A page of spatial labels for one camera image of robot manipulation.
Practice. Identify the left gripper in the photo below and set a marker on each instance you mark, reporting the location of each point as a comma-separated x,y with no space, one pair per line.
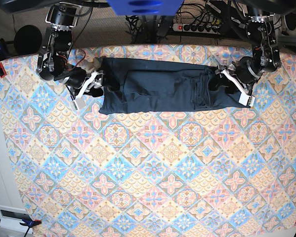
220,81

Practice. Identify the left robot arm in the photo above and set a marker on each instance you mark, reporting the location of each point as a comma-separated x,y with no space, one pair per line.
252,21

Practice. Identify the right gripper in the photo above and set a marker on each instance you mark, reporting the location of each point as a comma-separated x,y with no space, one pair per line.
97,84

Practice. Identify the lower left table clamp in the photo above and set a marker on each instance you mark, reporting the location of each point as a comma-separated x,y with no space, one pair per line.
26,223

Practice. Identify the black round stool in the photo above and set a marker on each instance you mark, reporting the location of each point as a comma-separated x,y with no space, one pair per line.
27,40

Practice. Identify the dark navy t-shirt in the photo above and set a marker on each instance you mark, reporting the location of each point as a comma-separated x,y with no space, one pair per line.
160,86

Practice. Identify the patterned colourful tablecloth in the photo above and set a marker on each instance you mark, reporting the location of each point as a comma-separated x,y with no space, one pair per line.
225,173

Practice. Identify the white power strip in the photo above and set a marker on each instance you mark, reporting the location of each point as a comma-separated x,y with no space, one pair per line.
208,29

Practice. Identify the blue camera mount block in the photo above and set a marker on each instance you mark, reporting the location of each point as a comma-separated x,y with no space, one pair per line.
145,7

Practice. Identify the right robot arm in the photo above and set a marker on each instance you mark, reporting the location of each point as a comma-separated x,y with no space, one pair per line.
58,42

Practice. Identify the aluminium frame post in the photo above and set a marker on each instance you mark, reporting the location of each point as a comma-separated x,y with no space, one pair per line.
285,30

